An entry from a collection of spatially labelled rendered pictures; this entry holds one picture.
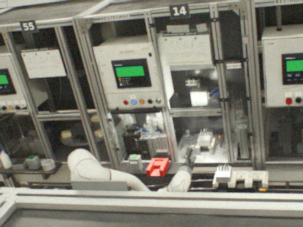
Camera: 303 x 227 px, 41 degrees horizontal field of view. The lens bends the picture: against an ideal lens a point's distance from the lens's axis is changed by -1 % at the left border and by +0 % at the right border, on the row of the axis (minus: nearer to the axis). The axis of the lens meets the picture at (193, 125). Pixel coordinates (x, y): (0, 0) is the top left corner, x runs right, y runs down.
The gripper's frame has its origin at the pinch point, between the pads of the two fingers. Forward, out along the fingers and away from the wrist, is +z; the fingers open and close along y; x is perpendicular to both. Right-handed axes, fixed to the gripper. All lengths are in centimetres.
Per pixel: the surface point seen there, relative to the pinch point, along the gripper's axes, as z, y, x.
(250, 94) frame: 21, 31, -39
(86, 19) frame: 21, 89, 62
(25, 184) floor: 111, -112, 243
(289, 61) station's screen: 18, 53, -64
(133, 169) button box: 8, -18, 49
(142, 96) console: 20, 33, 35
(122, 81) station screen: 18, 46, 46
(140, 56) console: 20, 62, 30
